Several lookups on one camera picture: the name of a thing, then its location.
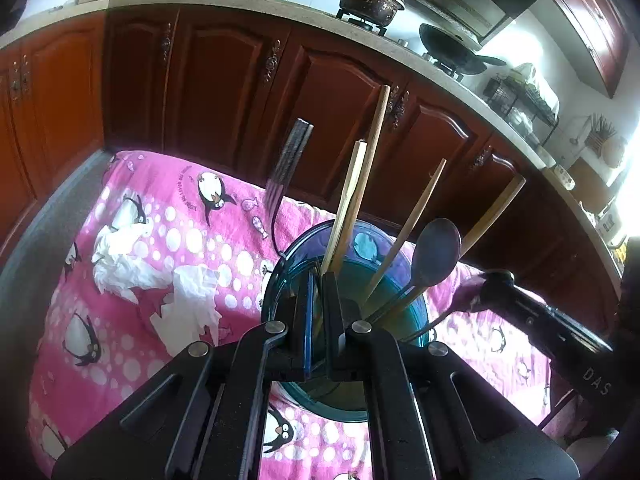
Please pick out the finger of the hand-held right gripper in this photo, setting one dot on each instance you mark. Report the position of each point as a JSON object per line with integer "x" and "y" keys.
{"x": 497, "y": 290}

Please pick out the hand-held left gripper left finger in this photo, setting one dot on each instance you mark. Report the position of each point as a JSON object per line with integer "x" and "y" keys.
{"x": 309, "y": 330}

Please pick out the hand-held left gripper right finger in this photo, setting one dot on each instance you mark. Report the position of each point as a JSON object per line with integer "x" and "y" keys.
{"x": 332, "y": 320}

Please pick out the white floral cup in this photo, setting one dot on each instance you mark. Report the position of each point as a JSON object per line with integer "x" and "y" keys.
{"x": 320, "y": 395}

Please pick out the large metal spoon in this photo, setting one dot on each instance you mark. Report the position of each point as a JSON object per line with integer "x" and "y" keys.
{"x": 437, "y": 252}

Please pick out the wooden chopstick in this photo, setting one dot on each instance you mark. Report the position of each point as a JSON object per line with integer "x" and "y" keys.
{"x": 410, "y": 225}
{"x": 492, "y": 212}
{"x": 372, "y": 160}
{"x": 345, "y": 200}

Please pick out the metal fork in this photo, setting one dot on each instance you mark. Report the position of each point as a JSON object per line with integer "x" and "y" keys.
{"x": 287, "y": 160}

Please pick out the crumpled white tissue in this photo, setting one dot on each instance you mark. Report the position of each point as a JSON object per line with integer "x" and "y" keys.
{"x": 190, "y": 305}
{"x": 125, "y": 255}

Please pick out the brown cardboard box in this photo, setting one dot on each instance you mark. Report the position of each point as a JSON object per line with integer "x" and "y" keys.
{"x": 595, "y": 185}

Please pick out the pink penguin print blanket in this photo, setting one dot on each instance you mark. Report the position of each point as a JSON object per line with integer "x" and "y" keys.
{"x": 150, "y": 200}

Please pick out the brown wooden base cabinets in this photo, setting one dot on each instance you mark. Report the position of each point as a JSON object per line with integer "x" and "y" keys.
{"x": 215, "y": 100}

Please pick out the dark wok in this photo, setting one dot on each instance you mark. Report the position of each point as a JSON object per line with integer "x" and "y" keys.
{"x": 450, "y": 45}

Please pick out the gas stove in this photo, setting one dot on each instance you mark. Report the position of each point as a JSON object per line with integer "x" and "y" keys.
{"x": 400, "y": 40}

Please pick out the grey stone countertop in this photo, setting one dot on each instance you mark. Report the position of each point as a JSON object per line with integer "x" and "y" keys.
{"x": 280, "y": 10}

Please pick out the brown cooking pot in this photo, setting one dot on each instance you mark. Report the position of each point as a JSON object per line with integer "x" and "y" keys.
{"x": 370, "y": 0}

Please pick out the wall utensil holder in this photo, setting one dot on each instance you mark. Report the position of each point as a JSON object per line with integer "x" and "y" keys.
{"x": 600, "y": 135}

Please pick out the brown wooden wall cabinet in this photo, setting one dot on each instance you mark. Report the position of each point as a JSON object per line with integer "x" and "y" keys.
{"x": 590, "y": 15}

